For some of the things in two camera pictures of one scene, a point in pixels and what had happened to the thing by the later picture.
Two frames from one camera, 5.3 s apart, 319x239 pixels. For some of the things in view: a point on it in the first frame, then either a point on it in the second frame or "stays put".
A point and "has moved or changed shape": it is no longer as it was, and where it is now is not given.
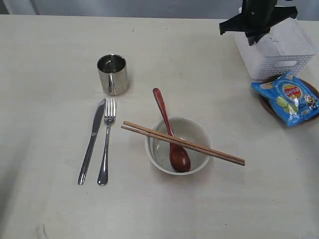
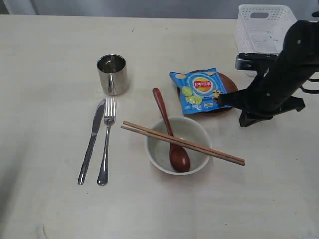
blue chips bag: x=293 y=99 has moved or changed shape
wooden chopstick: x=185 y=146 stays put
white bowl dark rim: x=158 y=151 stays put
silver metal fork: x=109 y=116 stays put
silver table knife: x=97 y=123 stays put
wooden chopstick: x=184 y=141 stays put
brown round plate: x=271 y=106 has moved or changed shape
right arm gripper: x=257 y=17 to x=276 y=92
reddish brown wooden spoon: x=180 y=160 stays put
